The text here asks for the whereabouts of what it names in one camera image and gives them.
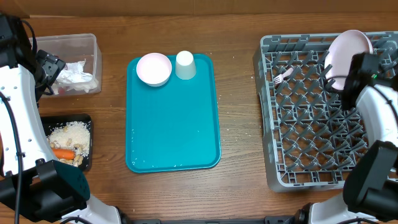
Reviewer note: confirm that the clear plastic bin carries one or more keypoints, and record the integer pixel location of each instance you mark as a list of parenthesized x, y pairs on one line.
[(73, 48)]

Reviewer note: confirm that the pink bowl with peanuts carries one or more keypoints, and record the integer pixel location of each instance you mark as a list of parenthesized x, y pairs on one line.
[(154, 69)]

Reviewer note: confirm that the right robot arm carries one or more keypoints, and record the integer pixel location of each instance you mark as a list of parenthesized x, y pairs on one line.
[(368, 195)]

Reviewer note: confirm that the orange carrot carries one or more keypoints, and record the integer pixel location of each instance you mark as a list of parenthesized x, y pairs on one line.
[(64, 153)]

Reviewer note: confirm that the large white tissue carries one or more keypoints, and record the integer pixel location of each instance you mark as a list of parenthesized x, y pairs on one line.
[(74, 73)]

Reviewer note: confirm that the grey dishwasher rack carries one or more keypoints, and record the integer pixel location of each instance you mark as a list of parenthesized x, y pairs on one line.
[(310, 141)]

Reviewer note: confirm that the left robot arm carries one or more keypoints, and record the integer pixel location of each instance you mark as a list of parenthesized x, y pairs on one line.
[(35, 184)]

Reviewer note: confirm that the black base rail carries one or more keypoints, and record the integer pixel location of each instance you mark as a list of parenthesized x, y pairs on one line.
[(267, 220)]

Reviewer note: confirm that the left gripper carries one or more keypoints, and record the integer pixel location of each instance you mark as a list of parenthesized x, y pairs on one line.
[(52, 65)]

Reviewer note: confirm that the white paper cup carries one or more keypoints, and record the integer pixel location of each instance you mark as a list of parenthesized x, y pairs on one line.
[(185, 67)]

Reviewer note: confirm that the rice and peanut pile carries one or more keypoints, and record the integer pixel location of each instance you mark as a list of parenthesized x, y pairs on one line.
[(75, 136)]

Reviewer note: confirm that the white plastic fork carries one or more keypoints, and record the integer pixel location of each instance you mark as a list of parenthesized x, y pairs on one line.
[(280, 78)]

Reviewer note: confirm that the white round plate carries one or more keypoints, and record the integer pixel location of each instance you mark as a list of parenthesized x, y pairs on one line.
[(343, 48)]

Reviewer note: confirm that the black plastic tray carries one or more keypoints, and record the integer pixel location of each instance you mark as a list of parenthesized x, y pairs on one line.
[(50, 122)]

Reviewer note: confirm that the small white tissue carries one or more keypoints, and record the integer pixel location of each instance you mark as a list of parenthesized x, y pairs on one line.
[(78, 83)]

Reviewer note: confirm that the teal serving tray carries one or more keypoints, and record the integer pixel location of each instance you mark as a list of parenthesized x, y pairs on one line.
[(174, 126)]

